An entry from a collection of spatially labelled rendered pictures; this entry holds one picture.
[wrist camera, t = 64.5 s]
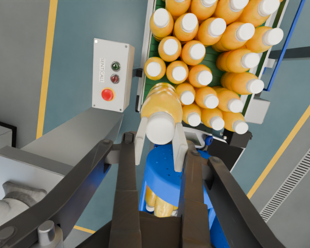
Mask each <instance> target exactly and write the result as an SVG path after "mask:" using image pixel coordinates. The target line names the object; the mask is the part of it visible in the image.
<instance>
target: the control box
mask: <svg viewBox="0 0 310 248"><path fill-rule="evenodd" d="M134 51H135V48H134V47H133V46H131V45H130V44H127V43H121V42H115V41H110V40H104V39H98V38H94V43H93V101H92V107H94V108H100V109H106V110H112V111H118V112H123V111H124V110H125V109H126V107H127V106H128V105H129V99H130V89H131V79H132V70H133V61H134ZM102 59H103V60H102ZM101 61H103V62H101ZM115 62H117V63H118V64H119V66H120V68H119V70H113V69H112V64H113V63H115ZM103 64H104V65H103ZM101 65H102V66H101ZM103 68H104V69H103ZM113 75H117V76H118V78H119V80H118V82H116V83H113V82H112V81H111V77H112V76H113ZM100 80H101V81H100ZM104 89H110V90H111V91H112V92H113V98H112V99H111V100H110V101H106V100H104V99H103V98H102V96H101V93H102V91H103V90H104Z"/></svg>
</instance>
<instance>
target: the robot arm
mask: <svg viewBox="0 0 310 248"><path fill-rule="evenodd" d="M147 121H148V118H147V117H144V116H143V117H142V120H141V122H140V125H139V128H138V131H137V132H136V131H129V132H124V133H122V142H121V143H119V144H113V141H112V140H109V139H103V140H100V141H99V142H98V143H97V144H96V145H95V146H94V147H93V148H92V149H91V150H90V151H89V152H88V153H87V154H86V155H85V156H84V157H83V158H82V159H81V160H80V161H79V162H78V163H77V164H76V165H75V166H74V167H73V168H72V169H71V170H70V171H69V172H68V174H67V175H66V176H65V177H64V178H63V179H62V180H61V181H60V182H59V183H58V184H57V185H56V186H55V187H54V188H53V189H52V190H51V191H50V192H49V193H48V194H47V191H46V190H44V189H35V188H31V187H26V186H20V185H16V184H13V183H11V182H5V183H3V184H2V188H3V190H4V194H5V197H4V198H3V199H2V200H0V248H63V242H64V240H65V239H66V238H67V236H68V235H69V233H70V232H71V230H72V229H73V227H74V225H75V224H76V222H77V221H78V219H79V217H80V216H81V214H82V213H83V211H84V209H85V208H86V206H87V205H88V203H89V201H90V200H91V198H92V197H93V195H94V193H95V192H96V190H97V189H98V187H99V185H100V184H101V182H102V180H103V179H104V177H105V176H106V174H107V172H108V171H109V169H110V168H111V165H112V164H119V166H118V175H117V183H116V190H115V198H114V207H113V215H112V220H111V221H109V222H108V223H107V224H105V225H104V226H103V227H101V228H100V229H99V230H97V231H96V232H95V233H93V234H92V235H91V236H89V237H88V238H87V239H85V240H84V241H83V242H82V243H81V244H79V245H78V246H77V247H75V248H216V247H215V246H214V245H213V244H212V243H211V238H210V227H209V216H208V206H207V204H204V191H203V185H204V187H205V190H206V192H207V194H208V197H209V199H210V202H211V204H212V206H213V209H214V211H215V214H216V216H217V218H218V221H219V223H220V225H221V228H222V230H223V233H224V235H225V238H226V240H227V242H228V245H229V247H230V248H286V247H285V246H284V245H283V244H282V243H281V242H280V241H279V240H278V239H277V238H276V236H275V235H274V234H273V232H272V231H271V229H270V228H269V226H268V225H267V223H266V222H265V221H264V219H263V218H262V216H261V215H260V214H259V212H258V211H257V209H256V208H255V207H254V205H253V204H252V202H251V201H250V200H249V198H248V197H247V195H246V194H245V193H244V191H243V190H242V188H241V187H240V185H239V184H238V183H237V181H236V180H235V178H234V177H233V176H232V174H231V173H230V171H229V170H228V168H227V167H226V166H225V164H224V163H223V161H222V160H221V159H219V158H218V157H216V156H210V157H209V159H206V158H203V157H201V154H200V153H199V152H198V151H197V150H196V147H195V144H194V143H193V142H192V141H191V140H186V137H185V133H184V129H183V126H182V123H180V122H177V123H176V126H175V134H174V137H173V140H172V144H173V157H174V170H175V172H182V169H183V172H182V176H181V179H182V180H181V188H180V196H179V204H178V212H177V216H176V217H175V216H172V217H157V216H154V215H152V214H149V213H147V212H144V211H139V202H138V191H137V190H136V167H135V165H139V163H140V158H141V153H142V149H143V144H144V139H145V134H146V127H147Z"/></svg>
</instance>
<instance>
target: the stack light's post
mask: <svg viewBox="0 0 310 248"><path fill-rule="evenodd" d="M289 60H310V46H307V47H299V48H291V49H286V51H285V53H284V56H283V58H282V61H289Z"/></svg>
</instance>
